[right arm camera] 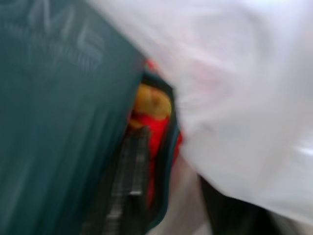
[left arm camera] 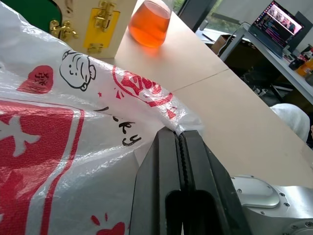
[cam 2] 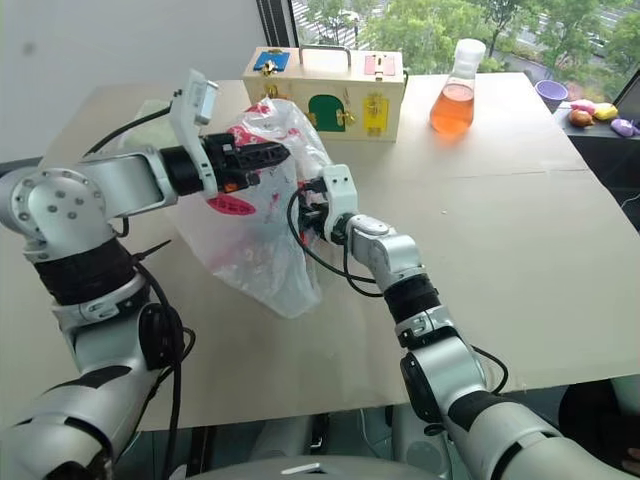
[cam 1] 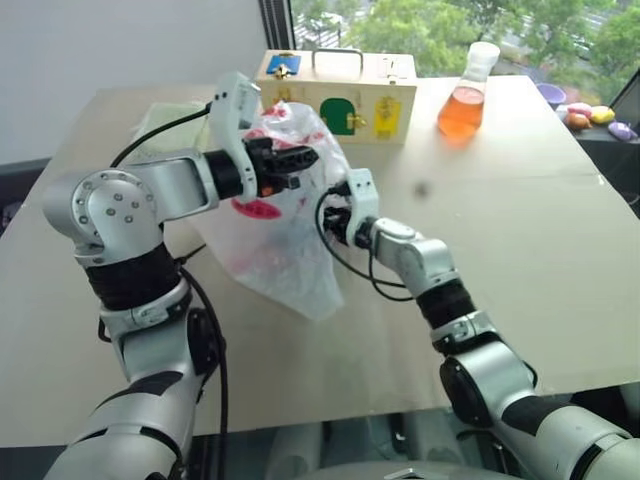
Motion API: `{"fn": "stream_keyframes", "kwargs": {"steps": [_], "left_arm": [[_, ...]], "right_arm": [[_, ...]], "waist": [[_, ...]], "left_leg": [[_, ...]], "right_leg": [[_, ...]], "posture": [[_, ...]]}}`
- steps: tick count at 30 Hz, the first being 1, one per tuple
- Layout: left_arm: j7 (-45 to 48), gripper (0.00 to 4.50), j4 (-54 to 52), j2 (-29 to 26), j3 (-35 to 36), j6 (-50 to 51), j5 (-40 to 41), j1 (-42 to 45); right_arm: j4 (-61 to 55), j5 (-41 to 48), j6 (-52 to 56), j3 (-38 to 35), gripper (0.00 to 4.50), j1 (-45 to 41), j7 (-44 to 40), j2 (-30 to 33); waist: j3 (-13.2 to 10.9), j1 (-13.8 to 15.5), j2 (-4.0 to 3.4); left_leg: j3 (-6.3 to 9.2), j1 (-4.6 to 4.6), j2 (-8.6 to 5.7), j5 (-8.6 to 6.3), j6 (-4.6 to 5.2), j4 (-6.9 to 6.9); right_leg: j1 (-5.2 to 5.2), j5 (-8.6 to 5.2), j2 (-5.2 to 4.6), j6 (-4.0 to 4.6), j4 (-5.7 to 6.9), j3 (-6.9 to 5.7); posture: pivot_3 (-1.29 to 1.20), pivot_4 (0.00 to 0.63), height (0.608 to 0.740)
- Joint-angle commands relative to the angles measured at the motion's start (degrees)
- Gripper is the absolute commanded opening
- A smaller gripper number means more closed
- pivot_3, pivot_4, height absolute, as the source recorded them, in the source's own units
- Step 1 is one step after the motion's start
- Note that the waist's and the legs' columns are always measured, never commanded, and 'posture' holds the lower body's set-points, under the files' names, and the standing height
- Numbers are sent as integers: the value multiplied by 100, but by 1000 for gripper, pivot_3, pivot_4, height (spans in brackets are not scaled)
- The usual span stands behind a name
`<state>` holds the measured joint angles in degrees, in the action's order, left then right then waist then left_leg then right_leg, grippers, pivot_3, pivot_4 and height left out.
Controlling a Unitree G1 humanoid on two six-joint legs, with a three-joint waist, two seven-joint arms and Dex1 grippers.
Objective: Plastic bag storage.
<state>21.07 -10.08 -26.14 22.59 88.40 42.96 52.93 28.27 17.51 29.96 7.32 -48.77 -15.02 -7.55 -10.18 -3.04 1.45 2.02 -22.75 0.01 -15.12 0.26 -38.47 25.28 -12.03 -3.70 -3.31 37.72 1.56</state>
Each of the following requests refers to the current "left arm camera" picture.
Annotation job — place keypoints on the orange glass flask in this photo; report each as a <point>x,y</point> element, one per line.
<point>149,23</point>

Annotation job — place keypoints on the grey desk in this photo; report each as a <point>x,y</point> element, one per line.
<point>281,63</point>

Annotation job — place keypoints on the wooden board with brass latches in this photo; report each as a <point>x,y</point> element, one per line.
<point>93,27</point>

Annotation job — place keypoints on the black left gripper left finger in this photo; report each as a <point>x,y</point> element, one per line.
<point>156,176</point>

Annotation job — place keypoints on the silver robot body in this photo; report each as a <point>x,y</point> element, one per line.
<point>274,203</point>

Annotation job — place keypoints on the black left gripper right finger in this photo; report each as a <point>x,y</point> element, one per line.
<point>210,176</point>

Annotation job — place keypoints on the cardboard box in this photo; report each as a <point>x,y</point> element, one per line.
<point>221,41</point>

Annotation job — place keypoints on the white red printed plastic bag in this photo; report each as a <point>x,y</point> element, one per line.
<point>73,137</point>

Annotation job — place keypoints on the open laptop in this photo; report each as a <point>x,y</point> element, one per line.
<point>276,25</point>

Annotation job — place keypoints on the person in white hoodie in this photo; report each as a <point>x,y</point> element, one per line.
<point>294,121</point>

